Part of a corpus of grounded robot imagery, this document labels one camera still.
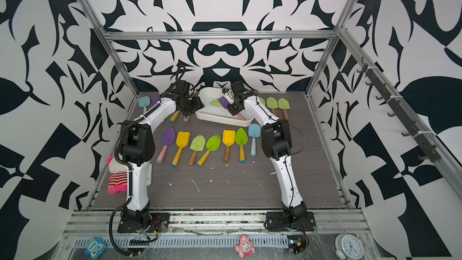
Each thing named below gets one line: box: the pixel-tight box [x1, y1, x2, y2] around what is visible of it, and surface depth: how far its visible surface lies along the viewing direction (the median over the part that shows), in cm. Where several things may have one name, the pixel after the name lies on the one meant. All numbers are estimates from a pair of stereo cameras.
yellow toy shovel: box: [171, 131, 191, 168], surface depth 99 cm
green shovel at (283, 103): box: [277, 97, 291, 120], surface depth 118 cm
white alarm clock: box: [334, 232, 365, 260], surface depth 67 cm
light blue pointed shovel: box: [247, 123, 262, 157], surface depth 104 cm
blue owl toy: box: [84, 237, 106, 259], surface depth 69 cm
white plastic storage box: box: [195, 87, 254, 127], surface depth 103 cm
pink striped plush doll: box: [107, 156, 129, 196], surface depth 80 cm
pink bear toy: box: [234, 234, 256, 259], surface depth 68 cm
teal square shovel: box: [137, 95, 151, 114], surface depth 118 cm
